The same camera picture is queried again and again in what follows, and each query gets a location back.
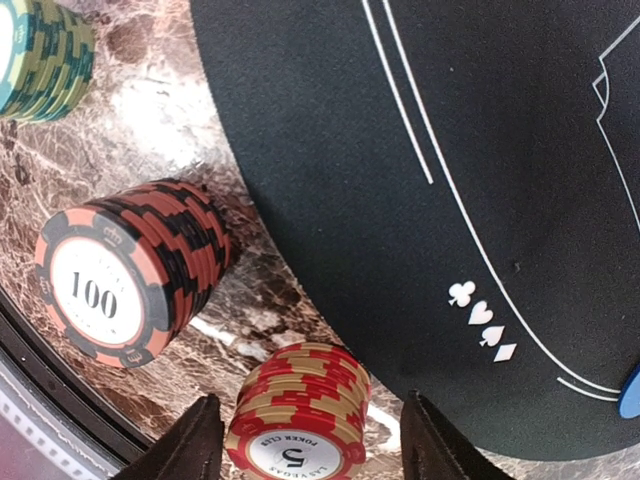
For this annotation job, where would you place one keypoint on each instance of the white slotted cable duct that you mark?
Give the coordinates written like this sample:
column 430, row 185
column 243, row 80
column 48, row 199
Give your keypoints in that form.
column 27, row 452

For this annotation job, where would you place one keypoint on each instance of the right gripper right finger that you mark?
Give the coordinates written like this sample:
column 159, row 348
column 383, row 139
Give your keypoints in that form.
column 433, row 448

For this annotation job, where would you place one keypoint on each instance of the red-gold 5 chip stack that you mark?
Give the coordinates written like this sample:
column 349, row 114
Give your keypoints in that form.
column 302, row 415

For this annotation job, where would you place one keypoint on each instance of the black round poker mat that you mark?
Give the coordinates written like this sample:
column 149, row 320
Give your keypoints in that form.
column 455, row 184

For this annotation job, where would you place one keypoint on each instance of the black-red 100 chip stack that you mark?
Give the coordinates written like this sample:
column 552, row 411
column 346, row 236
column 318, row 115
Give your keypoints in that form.
column 121, row 276

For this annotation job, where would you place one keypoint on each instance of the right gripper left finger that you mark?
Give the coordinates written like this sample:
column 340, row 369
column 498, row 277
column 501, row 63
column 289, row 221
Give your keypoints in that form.
column 190, row 450

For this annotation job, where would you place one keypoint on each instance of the blue small blind button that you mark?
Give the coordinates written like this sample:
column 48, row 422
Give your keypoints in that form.
column 629, row 399

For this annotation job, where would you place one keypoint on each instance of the green poker chip stack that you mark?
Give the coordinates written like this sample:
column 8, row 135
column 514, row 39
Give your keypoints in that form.
column 47, row 58

